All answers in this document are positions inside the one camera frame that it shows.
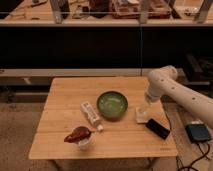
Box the wooden folding table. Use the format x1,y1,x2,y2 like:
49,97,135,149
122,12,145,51
29,77,177,159

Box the black cable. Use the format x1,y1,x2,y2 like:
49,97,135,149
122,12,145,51
175,141,213,171

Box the white bottle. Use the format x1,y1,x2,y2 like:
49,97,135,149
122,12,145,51
81,101,103,132

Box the black power box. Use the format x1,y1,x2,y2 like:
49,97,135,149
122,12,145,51
185,124,212,143

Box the green bowl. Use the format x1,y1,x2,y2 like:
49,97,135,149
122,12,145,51
96,91,128,120

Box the white sponge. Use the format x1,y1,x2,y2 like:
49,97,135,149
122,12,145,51
135,107,148,124

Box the black phone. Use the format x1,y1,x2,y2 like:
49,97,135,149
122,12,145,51
146,119,170,139

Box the wooden shelf bench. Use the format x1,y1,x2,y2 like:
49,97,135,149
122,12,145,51
0,0,213,28

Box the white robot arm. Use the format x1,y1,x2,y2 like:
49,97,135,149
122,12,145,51
144,65,213,129

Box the red sweet potato toy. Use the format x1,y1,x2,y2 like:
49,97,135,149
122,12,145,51
64,129,91,143

